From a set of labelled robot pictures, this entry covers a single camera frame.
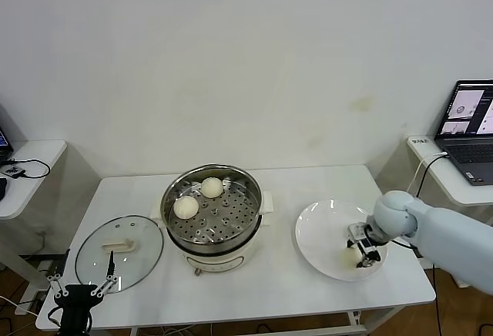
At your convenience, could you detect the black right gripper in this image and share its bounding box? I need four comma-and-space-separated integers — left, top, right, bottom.
345, 220, 388, 270

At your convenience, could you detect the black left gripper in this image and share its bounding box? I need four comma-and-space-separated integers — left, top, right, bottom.
47, 249, 119, 336

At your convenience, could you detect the white steamed baozi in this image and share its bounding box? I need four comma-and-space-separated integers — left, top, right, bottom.
173, 196, 200, 220
200, 176, 224, 199
337, 248, 364, 271

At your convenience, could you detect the glass lid cream handle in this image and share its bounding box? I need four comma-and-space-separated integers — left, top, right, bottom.
75, 214, 166, 295

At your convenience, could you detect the stainless steel steamer basket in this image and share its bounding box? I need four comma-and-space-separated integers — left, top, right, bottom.
160, 163, 263, 255

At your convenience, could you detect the white round plate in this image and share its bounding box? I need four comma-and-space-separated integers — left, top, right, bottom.
295, 199, 389, 282

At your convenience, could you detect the white side table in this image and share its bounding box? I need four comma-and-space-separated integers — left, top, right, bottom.
0, 139, 69, 314
407, 135, 493, 290

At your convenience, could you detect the cream electric cooking pot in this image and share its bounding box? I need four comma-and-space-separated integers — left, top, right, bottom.
149, 191, 275, 277

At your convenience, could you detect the grey open laptop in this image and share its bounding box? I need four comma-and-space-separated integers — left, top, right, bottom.
434, 79, 493, 187

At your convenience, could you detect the black open laptop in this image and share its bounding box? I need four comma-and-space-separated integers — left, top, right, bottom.
0, 102, 15, 166

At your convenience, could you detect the white floor cable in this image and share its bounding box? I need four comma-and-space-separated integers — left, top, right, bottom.
0, 295, 39, 318

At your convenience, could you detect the black cable with adapter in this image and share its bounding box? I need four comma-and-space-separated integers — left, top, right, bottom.
414, 153, 450, 336

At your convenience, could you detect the thin black looped cable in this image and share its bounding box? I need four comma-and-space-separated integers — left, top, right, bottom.
7, 157, 52, 180

